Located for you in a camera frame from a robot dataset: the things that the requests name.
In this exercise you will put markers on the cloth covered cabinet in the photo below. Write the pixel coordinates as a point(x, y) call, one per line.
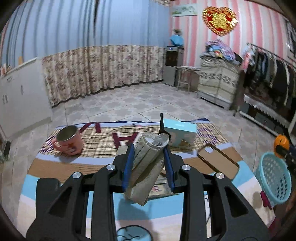
point(218, 79)

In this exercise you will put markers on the framed wall picture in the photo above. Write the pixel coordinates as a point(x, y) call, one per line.
point(290, 36)

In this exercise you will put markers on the red heart wall decoration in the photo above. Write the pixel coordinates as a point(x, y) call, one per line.
point(221, 20)

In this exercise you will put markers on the water dispenser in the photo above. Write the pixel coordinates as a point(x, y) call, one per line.
point(173, 59)

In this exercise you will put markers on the light blue plastic basket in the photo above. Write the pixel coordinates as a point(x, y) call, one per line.
point(274, 178)

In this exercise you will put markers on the low shelf with lace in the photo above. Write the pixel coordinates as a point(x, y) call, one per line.
point(273, 121)

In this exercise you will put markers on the wall calendar picture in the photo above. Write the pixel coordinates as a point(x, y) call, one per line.
point(184, 10)

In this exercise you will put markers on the brown phone case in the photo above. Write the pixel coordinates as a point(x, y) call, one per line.
point(218, 161)

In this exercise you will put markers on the white cabinet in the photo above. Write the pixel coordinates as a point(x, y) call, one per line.
point(24, 99)

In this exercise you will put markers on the blue floral curtain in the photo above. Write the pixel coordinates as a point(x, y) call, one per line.
point(88, 46)

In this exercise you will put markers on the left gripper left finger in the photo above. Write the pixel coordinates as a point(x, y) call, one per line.
point(61, 209)

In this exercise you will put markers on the small metal stool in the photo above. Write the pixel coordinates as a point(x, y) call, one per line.
point(185, 75)

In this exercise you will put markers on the blue potted plant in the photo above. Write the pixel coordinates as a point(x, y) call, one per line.
point(176, 38)

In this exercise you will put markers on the orange peel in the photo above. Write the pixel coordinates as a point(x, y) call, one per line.
point(282, 141)

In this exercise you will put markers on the light blue cardboard box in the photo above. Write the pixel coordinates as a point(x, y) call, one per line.
point(182, 133)

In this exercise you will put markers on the pile of clothes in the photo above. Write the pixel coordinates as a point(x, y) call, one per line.
point(218, 49)

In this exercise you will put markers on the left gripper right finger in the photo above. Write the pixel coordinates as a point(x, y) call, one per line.
point(213, 208)

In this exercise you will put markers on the clothes rack with garments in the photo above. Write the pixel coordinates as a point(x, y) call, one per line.
point(269, 80)

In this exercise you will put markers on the pink enamel mug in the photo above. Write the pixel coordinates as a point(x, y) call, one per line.
point(68, 141)

